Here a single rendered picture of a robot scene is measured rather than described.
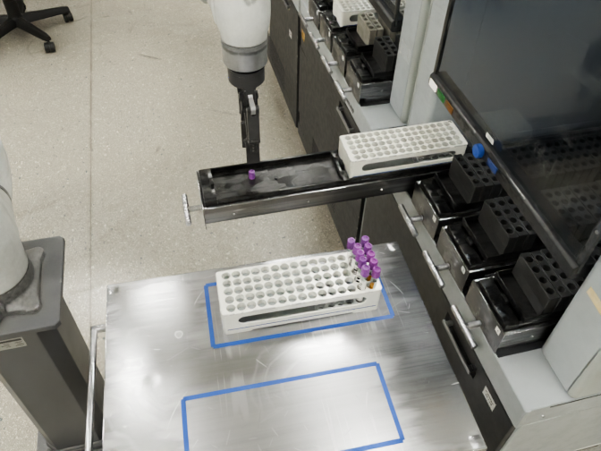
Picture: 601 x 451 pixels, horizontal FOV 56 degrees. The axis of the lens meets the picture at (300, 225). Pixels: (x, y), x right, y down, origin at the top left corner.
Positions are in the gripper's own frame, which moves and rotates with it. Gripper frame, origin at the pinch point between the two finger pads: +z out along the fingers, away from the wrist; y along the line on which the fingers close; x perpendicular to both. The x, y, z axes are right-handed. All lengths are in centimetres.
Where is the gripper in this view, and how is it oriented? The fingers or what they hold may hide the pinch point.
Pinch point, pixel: (249, 143)
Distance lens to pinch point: 129.3
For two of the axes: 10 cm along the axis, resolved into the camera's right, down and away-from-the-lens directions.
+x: -9.7, 1.7, -1.8
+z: -0.2, 6.8, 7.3
